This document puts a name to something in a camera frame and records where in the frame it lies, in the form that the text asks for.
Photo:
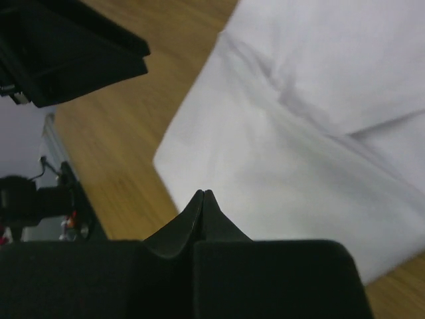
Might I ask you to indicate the aluminium frame rail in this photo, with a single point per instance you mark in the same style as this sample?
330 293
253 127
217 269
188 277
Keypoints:
52 148

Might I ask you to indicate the white t shirt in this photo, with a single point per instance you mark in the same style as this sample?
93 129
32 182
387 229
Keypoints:
307 122

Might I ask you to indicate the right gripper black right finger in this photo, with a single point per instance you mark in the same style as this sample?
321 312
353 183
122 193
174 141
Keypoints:
273 279

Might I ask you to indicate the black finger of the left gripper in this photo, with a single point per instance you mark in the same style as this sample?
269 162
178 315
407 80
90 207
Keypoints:
55 51

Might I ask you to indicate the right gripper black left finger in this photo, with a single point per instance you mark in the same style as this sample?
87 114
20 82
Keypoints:
104 279

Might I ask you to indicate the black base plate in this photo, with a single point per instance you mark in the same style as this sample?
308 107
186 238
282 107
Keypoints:
82 224

